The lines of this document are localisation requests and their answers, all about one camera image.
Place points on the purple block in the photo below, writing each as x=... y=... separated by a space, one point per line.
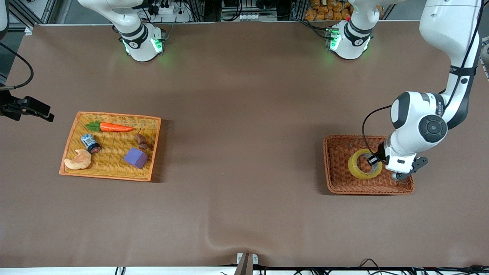
x=135 y=158

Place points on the yellow packing tape roll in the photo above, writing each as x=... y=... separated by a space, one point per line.
x=353 y=170

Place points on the small blue can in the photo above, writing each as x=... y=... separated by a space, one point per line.
x=91 y=143

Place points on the small brown toy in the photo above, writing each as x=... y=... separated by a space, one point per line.
x=143 y=142

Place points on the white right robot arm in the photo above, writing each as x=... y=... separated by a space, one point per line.
x=141 y=44

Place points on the pile of orange snacks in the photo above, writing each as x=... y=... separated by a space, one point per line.
x=324 y=13

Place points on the orange woven tray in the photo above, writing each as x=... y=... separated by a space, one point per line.
x=114 y=173

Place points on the toy croissant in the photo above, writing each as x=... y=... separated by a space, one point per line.
x=78 y=162

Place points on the aluminium frame strut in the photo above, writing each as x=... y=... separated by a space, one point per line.
x=23 y=17

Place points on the small white power strip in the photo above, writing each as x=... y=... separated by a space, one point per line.
x=250 y=16

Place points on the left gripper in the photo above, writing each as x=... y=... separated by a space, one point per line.
x=379 y=154

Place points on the white power strip with plugs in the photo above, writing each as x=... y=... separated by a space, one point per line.
x=172 y=17

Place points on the metal table clamp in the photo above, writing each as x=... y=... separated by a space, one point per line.
x=246 y=263

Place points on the orange toy carrot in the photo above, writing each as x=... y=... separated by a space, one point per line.
x=114 y=127

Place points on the table cover mat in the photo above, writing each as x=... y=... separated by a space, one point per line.
x=244 y=114

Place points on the brown wicker basket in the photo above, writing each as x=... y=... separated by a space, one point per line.
x=344 y=183

